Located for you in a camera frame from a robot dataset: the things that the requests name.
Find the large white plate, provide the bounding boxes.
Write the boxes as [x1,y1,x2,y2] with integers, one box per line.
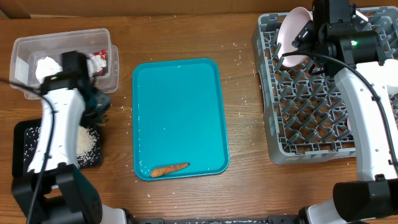
[277,7,313,68]

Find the red snack wrapper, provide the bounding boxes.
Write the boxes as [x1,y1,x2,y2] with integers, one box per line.
[90,50,108,77]

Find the white napkin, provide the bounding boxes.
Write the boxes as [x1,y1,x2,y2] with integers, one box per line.
[35,57,63,83]

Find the brown walnut piece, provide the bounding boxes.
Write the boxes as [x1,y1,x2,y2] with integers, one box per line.
[93,114,108,126]

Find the white tissue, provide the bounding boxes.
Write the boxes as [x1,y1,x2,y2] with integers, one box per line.
[87,55,107,77]

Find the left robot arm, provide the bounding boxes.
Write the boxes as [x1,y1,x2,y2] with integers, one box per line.
[12,73,134,223]

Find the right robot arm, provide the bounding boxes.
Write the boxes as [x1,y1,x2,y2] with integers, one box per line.
[280,19,397,223]

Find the grey dishwasher rack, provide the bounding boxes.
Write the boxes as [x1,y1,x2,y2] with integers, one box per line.
[253,7,397,164]

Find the pile of white rice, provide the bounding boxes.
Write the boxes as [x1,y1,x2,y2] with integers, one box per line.
[24,124,102,167]

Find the black plastic tray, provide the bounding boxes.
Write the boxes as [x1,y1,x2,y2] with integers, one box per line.
[12,119,103,177]

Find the teal plastic tray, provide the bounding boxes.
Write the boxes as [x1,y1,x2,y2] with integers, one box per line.
[131,58,229,181]

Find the clear plastic bin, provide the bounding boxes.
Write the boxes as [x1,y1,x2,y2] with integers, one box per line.
[9,29,119,93]

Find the orange carrot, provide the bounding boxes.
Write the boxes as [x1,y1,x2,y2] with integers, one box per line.
[150,163,190,178]

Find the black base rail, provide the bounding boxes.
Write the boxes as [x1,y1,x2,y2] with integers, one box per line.
[134,215,299,224]

